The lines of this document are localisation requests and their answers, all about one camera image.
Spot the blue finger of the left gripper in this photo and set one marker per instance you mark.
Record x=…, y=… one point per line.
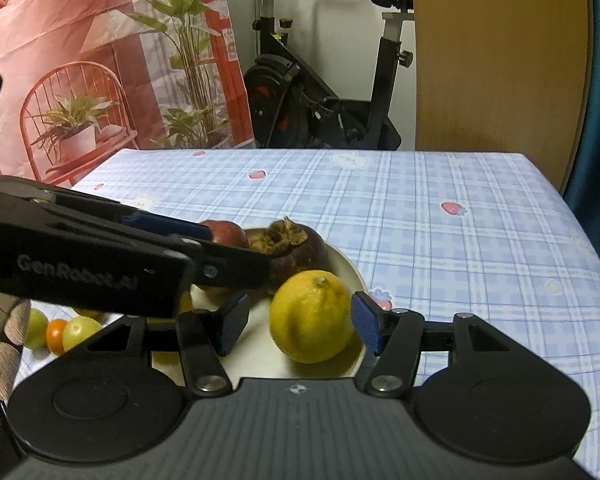
x=166, y=226
x=221, y=266

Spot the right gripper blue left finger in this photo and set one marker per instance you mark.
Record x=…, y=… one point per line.
x=204, y=337

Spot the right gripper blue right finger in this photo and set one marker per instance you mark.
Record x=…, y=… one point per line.
x=392, y=347

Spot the red apple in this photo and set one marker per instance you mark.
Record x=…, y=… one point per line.
x=227, y=233

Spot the yellow lemon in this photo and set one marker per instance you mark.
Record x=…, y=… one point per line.
x=310, y=317
x=185, y=305

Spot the dark purple mangosteen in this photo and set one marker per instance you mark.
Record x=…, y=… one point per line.
x=291, y=247

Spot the orange tangerine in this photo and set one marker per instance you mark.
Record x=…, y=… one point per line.
x=53, y=336

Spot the gloved left hand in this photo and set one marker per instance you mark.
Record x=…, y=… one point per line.
x=2, y=354

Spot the beige round plate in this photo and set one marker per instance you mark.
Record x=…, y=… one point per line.
x=255, y=355

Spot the yellow green round fruit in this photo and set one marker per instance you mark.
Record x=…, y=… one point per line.
x=78, y=330

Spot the brownish green orange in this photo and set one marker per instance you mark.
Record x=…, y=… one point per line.
x=95, y=315

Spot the blue plaid tablecloth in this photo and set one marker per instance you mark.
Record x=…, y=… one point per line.
x=438, y=233

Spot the printed backdrop cloth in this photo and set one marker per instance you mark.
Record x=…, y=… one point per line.
x=83, y=79

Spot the black exercise bike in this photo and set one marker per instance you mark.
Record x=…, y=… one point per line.
x=339, y=39

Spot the wooden door panel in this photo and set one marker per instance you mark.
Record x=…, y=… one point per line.
x=504, y=76

